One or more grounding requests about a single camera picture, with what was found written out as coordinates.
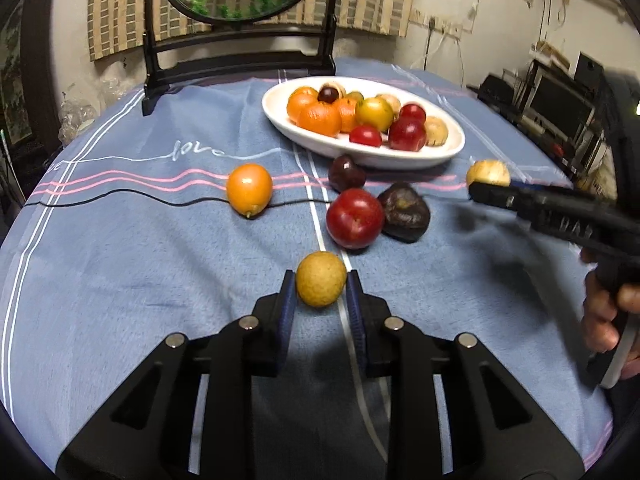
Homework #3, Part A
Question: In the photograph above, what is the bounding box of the person's right hand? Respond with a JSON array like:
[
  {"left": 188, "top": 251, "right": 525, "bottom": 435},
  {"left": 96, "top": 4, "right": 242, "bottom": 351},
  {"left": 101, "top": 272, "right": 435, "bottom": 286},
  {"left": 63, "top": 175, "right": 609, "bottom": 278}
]
[{"left": 582, "top": 270, "right": 639, "bottom": 353}]

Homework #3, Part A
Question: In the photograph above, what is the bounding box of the large red plum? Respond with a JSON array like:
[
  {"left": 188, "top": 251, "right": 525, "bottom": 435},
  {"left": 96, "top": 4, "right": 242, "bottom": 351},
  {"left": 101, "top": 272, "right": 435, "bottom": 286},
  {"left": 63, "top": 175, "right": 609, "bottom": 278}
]
[{"left": 387, "top": 117, "right": 426, "bottom": 152}]

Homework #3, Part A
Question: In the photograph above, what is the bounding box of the white oval plate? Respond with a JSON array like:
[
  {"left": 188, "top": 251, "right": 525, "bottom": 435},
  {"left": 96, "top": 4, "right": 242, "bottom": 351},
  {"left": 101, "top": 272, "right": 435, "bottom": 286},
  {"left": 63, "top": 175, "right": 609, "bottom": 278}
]
[{"left": 262, "top": 77, "right": 465, "bottom": 171}]

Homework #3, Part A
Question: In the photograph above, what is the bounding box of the blue striped tablecloth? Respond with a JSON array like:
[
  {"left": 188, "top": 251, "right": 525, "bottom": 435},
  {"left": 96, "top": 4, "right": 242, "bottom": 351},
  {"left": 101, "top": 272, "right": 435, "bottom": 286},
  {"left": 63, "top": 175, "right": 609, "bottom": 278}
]
[{"left": 1, "top": 61, "right": 613, "bottom": 466}]

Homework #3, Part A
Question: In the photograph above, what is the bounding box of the wall power strip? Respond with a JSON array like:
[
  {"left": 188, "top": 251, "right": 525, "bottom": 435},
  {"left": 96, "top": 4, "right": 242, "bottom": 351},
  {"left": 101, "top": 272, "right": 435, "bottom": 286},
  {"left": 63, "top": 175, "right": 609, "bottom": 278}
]
[{"left": 409, "top": 8, "right": 476, "bottom": 40}]

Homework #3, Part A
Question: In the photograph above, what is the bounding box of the computer monitor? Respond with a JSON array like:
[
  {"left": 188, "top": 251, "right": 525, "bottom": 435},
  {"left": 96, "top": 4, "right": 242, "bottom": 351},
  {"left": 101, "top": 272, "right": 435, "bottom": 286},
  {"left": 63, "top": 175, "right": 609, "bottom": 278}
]
[{"left": 518, "top": 60, "right": 594, "bottom": 144}]

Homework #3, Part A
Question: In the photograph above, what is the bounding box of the orange mandarin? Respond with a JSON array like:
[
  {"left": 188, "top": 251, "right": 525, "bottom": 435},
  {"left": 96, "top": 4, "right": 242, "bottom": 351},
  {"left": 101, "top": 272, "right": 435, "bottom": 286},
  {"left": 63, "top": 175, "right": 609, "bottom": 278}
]
[
  {"left": 297, "top": 102, "right": 342, "bottom": 138},
  {"left": 286, "top": 86, "right": 318, "bottom": 124}
]

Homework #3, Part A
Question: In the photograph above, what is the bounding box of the framed wall painting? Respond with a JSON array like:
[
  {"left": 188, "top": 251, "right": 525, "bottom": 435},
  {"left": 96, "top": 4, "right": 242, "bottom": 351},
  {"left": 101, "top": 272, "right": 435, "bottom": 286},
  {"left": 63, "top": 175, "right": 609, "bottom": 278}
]
[{"left": 1, "top": 0, "right": 52, "bottom": 153}]

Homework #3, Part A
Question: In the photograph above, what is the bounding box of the pale yellow round fruit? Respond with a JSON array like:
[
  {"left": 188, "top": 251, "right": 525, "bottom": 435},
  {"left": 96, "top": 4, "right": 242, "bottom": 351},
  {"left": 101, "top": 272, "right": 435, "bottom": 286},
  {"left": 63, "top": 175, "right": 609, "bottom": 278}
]
[{"left": 465, "top": 159, "right": 511, "bottom": 186}]

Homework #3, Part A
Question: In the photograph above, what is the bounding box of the orange round fruit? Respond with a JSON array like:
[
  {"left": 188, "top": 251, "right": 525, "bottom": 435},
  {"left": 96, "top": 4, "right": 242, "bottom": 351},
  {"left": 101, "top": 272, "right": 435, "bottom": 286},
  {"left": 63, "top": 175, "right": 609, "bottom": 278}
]
[{"left": 332, "top": 96, "right": 358, "bottom": 133}]

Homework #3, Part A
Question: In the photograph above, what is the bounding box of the small tan longan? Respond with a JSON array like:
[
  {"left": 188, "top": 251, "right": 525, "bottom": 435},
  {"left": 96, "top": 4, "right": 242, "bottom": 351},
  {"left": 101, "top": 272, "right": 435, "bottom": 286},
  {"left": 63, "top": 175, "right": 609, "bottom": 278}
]
[{"left": 345, "top": 91, "right": 363, "bottom": 102}]

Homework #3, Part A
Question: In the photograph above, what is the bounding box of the yellow green tomato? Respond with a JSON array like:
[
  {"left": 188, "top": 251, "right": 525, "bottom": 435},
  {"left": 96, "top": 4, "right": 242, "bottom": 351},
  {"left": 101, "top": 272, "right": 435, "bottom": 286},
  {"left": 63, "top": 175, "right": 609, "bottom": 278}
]
[{"left": 356, "top": 98, "right": 395, "bottom": 132}]

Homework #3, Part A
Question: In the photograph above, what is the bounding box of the small orange kumquat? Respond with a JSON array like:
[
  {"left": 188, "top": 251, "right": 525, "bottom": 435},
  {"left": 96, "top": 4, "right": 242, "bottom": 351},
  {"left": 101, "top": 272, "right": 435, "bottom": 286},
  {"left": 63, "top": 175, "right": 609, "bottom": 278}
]
[{"left": 226, "top": 164, "right": 273, "bottom": 219}]

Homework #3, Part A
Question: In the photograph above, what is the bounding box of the round goldfish screen ornament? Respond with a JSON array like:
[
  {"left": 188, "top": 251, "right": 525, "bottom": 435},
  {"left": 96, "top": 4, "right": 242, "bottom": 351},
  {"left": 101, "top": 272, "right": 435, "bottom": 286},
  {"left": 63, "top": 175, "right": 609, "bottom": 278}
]
[{"left": 142, "top": 0, "right": 337, "bottom": 116}]

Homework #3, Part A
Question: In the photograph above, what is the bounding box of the dark purple mangosteen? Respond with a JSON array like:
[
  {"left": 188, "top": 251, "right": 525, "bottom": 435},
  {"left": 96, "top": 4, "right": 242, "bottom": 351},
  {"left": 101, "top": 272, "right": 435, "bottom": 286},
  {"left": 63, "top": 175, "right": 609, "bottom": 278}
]
[{"left": 378, "top": 182, "right": 431, "bottom": 243}]

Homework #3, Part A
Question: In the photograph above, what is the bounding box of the dark red plum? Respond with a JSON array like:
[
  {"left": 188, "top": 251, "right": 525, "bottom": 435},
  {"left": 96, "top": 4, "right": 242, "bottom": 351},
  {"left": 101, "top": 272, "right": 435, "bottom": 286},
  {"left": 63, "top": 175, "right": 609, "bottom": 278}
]
[{"left": 328, "top": 155, "right": 367, "bottom": 193}]

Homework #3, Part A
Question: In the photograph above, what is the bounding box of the small red tomato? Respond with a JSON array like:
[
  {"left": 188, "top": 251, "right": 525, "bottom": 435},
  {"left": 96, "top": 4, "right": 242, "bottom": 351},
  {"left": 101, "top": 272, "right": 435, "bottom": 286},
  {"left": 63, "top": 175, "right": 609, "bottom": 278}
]
[{"left": 349, "top": 125, "right": 383, "bottom": 148}]

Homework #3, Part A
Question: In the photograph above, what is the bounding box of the small green-tan longan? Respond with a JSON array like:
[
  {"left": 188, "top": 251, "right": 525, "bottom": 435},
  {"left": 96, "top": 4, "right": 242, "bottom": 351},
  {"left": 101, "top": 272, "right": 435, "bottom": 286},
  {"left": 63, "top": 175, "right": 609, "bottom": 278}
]
[{"left": 295, "top": 252, "right": 347, "bottom": 309}]

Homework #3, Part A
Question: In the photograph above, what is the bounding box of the small dark plum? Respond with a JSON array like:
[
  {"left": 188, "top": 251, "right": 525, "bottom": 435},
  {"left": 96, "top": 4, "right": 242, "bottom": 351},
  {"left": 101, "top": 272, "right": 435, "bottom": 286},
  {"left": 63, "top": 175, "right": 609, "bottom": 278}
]
[{"left": 317, "top": 84, "right": 342, "bottom": 104}]

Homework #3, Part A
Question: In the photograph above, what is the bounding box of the beige checked curtain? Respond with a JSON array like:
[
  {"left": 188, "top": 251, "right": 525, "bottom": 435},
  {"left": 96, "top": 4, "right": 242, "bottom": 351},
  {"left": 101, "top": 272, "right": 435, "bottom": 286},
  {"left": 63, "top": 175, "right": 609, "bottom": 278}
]
[{"left": 86, "top": 0, "right": 420, "bottom": 63}]

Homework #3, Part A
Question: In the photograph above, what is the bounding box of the large tan round fruit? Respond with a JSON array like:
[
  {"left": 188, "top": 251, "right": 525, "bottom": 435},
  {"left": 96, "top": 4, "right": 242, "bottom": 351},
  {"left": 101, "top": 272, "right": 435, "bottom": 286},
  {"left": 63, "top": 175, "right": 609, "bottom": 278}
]
[{"left": 424, "top": 116, "right": 449, "bottom": 148}]

